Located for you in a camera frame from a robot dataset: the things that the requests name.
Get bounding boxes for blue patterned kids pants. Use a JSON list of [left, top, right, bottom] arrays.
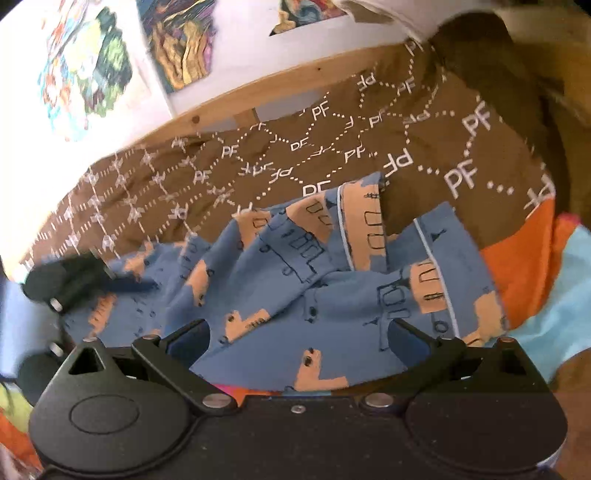
[[64, 173, 507, 392]]

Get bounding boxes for brown PF patterned duvet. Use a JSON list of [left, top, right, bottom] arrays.
[[22, 42, 590, 376]]

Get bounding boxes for yellow purple swirl poster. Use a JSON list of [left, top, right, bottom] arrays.
[[136, 0, 216, 93]]

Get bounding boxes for floral dark poster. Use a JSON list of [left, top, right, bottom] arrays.
[[270, 0, 346, 36]]

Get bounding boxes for cartoon poster on wall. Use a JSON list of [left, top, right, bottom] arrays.
[[38, 1, 133, 141]]

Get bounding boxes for wooden bed frame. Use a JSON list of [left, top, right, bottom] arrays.
[[130, 45, 394, 146]]

